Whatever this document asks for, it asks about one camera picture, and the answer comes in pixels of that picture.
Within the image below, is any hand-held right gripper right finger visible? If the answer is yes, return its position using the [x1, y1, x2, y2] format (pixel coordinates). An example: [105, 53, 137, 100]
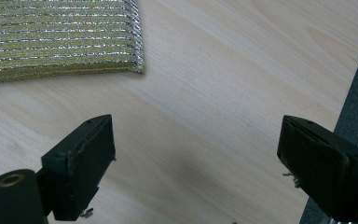
[276, 115, 358, 223]

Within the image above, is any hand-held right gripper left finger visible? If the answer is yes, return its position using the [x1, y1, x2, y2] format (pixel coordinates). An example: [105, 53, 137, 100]
[40, 113, 117, 222]

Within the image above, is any green silver-striped scouring sponge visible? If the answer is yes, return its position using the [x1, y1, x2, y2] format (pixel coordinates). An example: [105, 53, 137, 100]
[0, 0, 146, 84]

